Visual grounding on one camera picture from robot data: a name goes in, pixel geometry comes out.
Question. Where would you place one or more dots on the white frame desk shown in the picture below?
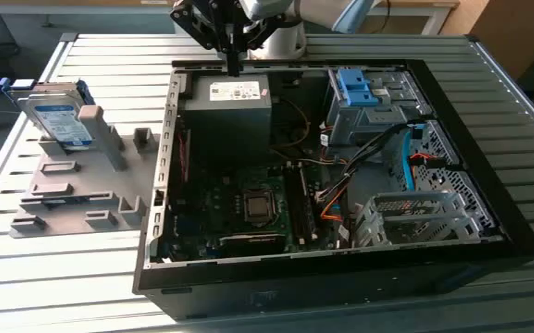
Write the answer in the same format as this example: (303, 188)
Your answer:
(438, 15)

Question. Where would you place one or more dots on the grey parts rack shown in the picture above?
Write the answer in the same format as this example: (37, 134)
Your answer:
(85, 187)

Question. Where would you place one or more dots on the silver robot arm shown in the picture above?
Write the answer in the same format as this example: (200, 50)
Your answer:
(284, 41)

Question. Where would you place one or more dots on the blue plastic drive latch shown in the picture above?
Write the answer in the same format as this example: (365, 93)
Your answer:
(360, 98)

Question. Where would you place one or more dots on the brown wooden cabinet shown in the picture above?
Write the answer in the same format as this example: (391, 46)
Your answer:
(516, 31)

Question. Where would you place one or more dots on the green motherboard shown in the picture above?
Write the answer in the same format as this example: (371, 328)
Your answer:
(211, 208)

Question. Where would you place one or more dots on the black PC case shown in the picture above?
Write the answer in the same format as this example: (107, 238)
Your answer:
(293, 295)

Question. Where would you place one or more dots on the grey metal disk bay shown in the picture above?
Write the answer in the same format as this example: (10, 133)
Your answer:
(423, 218)

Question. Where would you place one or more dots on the black RAM slot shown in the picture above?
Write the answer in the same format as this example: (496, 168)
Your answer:
(307, 204)
(292, 201)

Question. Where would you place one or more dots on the black graphics card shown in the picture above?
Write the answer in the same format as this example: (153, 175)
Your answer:
(252, 241)

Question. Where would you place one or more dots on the hard disk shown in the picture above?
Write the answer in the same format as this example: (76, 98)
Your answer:
(57, 121)

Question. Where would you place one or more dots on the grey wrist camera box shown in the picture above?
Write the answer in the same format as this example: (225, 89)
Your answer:
(253, 8)

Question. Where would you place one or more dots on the CPU socket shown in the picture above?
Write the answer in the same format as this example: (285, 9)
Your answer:
(257, 206)

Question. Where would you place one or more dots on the grey power supply unit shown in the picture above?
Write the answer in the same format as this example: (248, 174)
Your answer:
(229, 104)

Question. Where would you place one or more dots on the blue RAM stick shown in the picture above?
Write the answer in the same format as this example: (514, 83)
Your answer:
(62, 201)

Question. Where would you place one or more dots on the grey metal drive cage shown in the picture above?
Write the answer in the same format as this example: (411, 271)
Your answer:
(377, 118)

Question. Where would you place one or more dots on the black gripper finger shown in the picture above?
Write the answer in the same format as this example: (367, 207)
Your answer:
(259, 33)
(180, 14)

